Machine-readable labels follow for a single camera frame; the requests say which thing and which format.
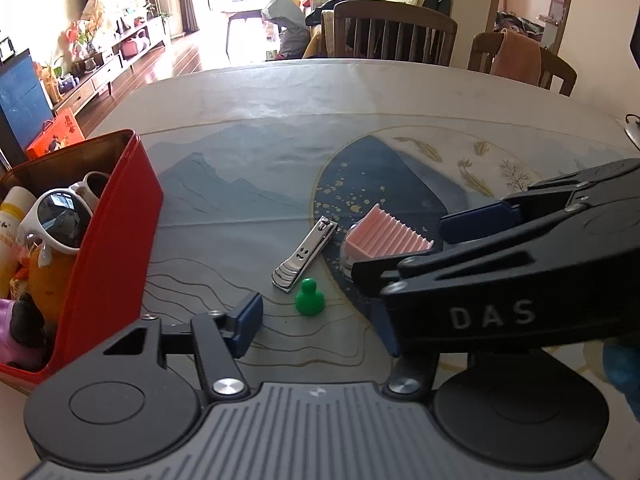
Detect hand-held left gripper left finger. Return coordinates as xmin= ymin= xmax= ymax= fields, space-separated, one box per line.
xmin=100 ymin=291 xmax=264 ymax=402

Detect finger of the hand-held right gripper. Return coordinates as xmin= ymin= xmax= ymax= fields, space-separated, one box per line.
xmin=439 ymin=157 xmax=640 ymax=247
xmin=351 ymin=237 xmax=507 ymax=307

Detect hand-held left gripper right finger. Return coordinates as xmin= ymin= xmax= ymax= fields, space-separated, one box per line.
xmin=371 ymin=304 xmax=443 ymax=397

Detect pink ribbed comb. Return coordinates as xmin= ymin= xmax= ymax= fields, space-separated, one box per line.
xmin=346 ymin=203 xmax=435 ymax=262

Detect red storage box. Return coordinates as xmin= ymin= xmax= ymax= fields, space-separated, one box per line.
xmin=0 ymin=129 xmax=165 ymax=387

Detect orange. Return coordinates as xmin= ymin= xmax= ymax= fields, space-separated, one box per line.
xmin=27 ymin=245 xmax=77 ymax=317

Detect white sunglasses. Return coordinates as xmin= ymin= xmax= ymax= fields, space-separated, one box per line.
xmin=16 ymin=171 xmax=112 ymax=268

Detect person's right hand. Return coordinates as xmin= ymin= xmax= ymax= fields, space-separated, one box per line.
xmin=602 ymin=338 xmax=640 ymax=399

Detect green pawn piece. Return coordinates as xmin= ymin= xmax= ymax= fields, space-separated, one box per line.
xmin=294 ymin=278 xmax=326 ymax=317

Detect silver nail clipper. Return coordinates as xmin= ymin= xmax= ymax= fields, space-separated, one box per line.
xmin=271 ymin=215 xmax=339 ymax=294

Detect landscape printed table mat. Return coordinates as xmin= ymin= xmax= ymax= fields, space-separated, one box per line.
xmin=135 ymin=110 xmax=640 ymax=392

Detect wooden chair with towel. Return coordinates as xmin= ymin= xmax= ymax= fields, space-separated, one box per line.
xmin=468 ymin=31 xmax=578 ymax=97

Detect pink towel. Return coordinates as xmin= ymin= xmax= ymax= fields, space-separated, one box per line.
xmin=490 ymin=28 xmax=544 ymax=87

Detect colourful printed cloth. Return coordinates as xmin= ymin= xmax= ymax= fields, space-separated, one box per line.
xmin=495 ymin=12 xmax=539 ymax=37

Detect wooden slat chair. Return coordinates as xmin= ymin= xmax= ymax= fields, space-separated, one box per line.
xmin=332 ymin=0 xmax=459 ymax=67

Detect purple toy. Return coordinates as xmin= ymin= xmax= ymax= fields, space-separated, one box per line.
xmin=0 ymin=297 xmax=57 ymax=372

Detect yellow white bottle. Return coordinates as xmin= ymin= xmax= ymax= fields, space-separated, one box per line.
xmin=0 ymin=186 xmax=39 ymax=302

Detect red gift box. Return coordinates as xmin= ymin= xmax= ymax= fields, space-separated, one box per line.
xmin=25 ymin=112 xmax=87 ymax=161

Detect grey bag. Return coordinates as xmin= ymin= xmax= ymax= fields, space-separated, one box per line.
xmin=261 ymin=0 xmax=312 ymax=60

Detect wooden tv console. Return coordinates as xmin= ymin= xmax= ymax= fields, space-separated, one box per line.
xmin=52 ymin=12 xmax=169 ymax=117

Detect coffee table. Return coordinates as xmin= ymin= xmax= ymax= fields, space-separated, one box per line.
xmin=220 ymin=0 xmax=281 ymax=59

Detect red flower arrangement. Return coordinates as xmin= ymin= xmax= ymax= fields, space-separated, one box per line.
xmin=64 ymin=19 xmax=102 ymax=62

